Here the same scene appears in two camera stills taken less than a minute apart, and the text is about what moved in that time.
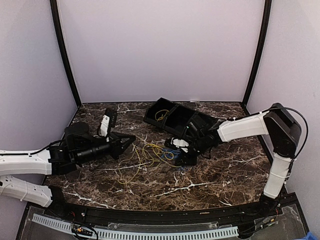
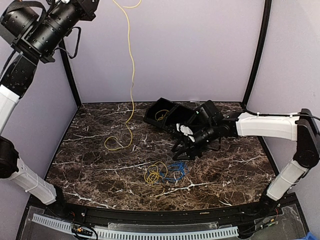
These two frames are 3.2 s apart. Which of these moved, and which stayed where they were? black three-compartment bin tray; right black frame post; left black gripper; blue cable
Moved: blue cable; left black gripper
Stayed: right black frame post; black three-compartment bin tray
